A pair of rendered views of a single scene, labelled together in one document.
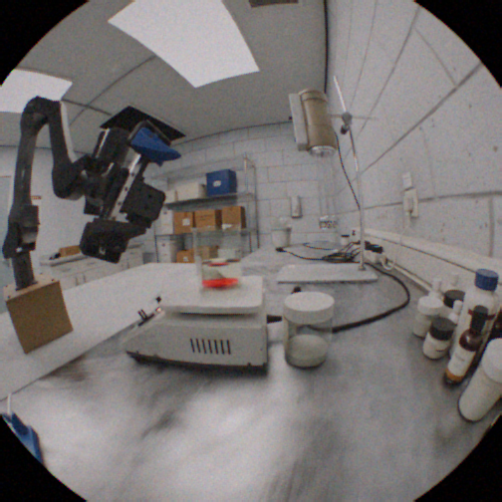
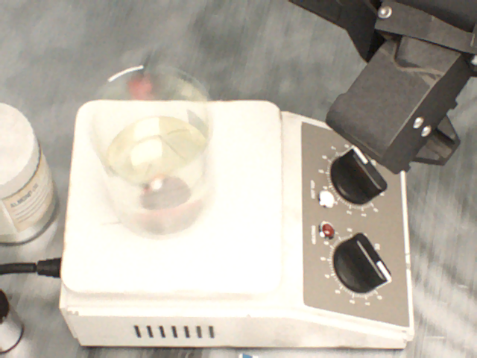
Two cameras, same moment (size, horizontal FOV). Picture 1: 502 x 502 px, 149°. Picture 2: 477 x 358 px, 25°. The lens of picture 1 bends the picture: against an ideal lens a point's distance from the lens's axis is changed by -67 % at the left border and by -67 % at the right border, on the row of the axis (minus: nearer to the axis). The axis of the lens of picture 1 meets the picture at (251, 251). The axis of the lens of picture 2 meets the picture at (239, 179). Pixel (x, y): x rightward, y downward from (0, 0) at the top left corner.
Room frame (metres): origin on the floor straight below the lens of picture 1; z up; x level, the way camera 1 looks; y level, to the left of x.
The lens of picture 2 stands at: (0.52, 0.08, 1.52)
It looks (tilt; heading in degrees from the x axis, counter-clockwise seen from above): 63 degrees down; 179
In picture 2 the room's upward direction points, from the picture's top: 3 degrees counter-clockwise
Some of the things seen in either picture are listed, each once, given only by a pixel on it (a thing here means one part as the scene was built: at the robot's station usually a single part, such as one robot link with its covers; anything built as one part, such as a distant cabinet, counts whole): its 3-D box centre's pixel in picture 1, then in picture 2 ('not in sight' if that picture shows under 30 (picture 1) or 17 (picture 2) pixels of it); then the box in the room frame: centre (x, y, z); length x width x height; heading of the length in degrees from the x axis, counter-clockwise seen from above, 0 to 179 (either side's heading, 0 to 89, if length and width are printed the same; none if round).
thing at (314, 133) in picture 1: (311, 123); not in sight; (0.60, -0.22, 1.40); 0.15 x 0.11 x 0.24; 74
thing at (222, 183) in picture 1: (202, 234); not in sight; (2.70, 0.63, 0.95); 1.43 x 0.41 x 1.90; 74
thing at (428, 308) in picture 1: (427, 317); not in sight; (0.19, -0.26, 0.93); 0.05 x 0.05 x 0.05
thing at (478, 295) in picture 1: (477, 316); not in sight; (0.09, -0.28, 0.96); 0.06 x 0.06 x 0.11
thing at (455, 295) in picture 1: (453, 310); not in sight; (0.17, -0.32, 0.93); 0.05 x 0.05 x 0.06
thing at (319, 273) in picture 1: (326, 272); not in sight; (0.60, -0.23, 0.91); 0.30 x 0.20 x 0.01; 74
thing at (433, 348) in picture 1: (438, 338); not in sight; (0.14, -0.24, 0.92); 0.04 x 0.04 x 0.04
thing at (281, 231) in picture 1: (281, 230); not in sight; (1.34, -0.21, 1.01); 0.14 x 0.14 x 0.21
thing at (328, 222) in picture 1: (326, 188); not in sight; (0.59, -0.24, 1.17); 0.07 x 0.07 x 0.25
